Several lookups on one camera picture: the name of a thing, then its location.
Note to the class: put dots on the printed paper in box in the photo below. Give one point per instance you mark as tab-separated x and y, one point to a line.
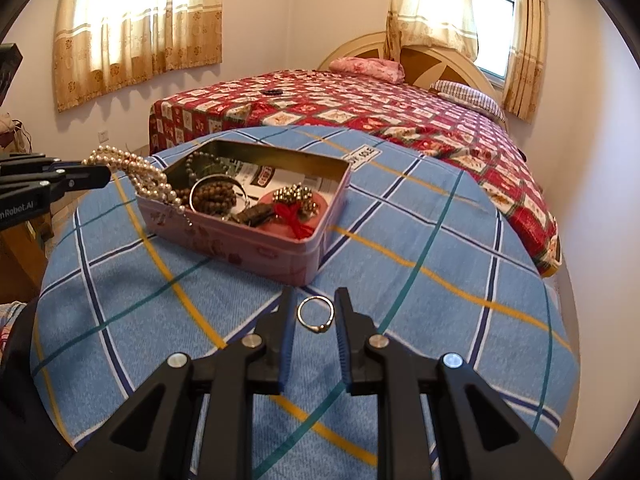
258	180

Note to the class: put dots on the pink bangle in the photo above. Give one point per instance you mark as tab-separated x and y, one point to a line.
274	225

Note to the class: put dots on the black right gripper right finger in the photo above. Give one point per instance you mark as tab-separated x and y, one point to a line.
435	408

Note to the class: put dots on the silver bangle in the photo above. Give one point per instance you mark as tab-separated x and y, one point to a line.
218	195

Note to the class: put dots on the pink tin box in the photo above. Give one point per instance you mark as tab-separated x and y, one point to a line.
164	205

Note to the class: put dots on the plaid pillow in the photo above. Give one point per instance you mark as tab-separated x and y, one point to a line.
469	97

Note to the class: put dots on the red cord pendant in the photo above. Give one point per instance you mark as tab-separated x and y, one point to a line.
295	215

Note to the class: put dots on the pink pillow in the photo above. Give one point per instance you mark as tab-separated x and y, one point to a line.
385	70

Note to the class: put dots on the bed with red quilt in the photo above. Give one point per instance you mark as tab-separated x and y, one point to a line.
408	116

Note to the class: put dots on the blue plaid tablecloth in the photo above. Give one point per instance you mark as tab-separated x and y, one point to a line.
420	248

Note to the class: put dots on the left window curtain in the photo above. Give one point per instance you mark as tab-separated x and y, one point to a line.
101	46

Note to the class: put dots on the wall socket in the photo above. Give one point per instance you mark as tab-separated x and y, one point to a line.
103	135

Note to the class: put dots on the black object on bed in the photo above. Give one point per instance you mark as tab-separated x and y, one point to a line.
272	92

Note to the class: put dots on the window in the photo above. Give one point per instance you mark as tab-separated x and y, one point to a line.
494	21

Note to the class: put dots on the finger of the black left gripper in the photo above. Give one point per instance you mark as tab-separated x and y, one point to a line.
66	177

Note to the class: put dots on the wooden headboard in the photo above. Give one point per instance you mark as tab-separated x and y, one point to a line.
423	65

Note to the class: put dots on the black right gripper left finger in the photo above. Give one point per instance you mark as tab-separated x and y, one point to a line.
194	415

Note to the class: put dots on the window curtain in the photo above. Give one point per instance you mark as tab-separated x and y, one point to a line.
527	58
445	24
101	46

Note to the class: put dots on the right window curtain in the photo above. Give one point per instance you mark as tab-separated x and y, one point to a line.
527	58

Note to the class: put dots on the middle window curtain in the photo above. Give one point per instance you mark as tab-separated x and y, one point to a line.
445	24

